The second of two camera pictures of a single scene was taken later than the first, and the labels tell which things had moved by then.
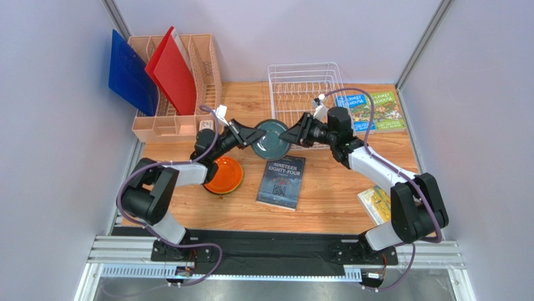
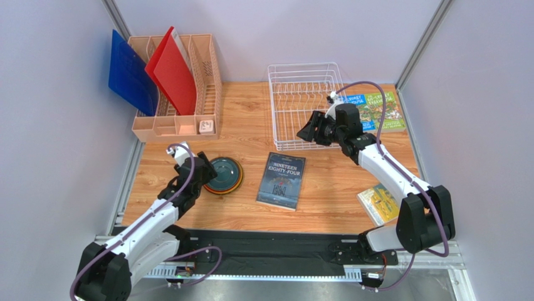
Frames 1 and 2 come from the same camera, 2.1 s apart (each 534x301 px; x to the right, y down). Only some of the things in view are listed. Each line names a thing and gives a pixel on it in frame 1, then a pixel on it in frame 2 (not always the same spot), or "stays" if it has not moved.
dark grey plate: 270,147 → 227,174
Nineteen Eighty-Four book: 281,182 stays
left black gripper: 244,135 → 209,171
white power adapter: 205,124 stays
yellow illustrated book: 377,202 stays
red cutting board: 170,68 stays
